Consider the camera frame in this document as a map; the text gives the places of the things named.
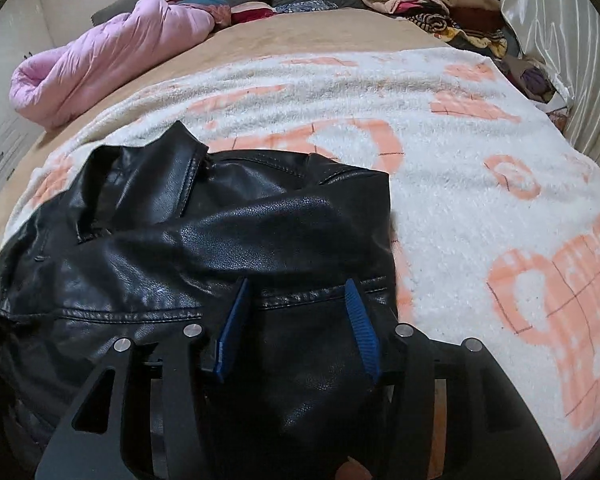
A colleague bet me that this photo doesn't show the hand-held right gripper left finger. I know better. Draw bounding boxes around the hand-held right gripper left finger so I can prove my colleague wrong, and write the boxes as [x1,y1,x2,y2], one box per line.
[34,277,251,480]

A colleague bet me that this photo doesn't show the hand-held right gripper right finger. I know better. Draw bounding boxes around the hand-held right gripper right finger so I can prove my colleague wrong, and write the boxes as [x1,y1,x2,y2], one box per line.
[343,279,563,480]

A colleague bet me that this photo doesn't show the black leather jacket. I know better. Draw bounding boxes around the black leather jacket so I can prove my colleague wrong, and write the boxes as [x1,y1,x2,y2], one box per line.
[0,121,402,480]

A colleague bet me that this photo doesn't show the crumpled colourful clothes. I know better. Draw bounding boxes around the crumpled colourful clothes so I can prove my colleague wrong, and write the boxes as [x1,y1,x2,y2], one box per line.
[172,0,342,30]

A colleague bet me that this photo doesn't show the pile of folded clothes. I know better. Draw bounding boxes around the pile of folded clothes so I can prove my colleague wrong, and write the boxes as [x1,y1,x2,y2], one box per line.
[352,0,572,107]

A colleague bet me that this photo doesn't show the white and orange fleece blanket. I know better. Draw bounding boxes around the white and orange fleece blanket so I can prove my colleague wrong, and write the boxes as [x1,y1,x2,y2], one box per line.
[2,47,600,480]

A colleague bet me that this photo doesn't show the beige bed sheet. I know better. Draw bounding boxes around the beige bed sheet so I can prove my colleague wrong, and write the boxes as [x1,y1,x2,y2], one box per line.
[0,7,453,311]

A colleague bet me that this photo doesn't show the pink quilted duvet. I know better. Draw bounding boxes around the pink quilted duvet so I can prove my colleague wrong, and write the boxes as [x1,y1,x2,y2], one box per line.
[9,0,217,131]

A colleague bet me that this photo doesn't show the white wardrobe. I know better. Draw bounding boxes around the white wardrobe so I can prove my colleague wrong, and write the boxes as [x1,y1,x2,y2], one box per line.
[0,0,58,211]

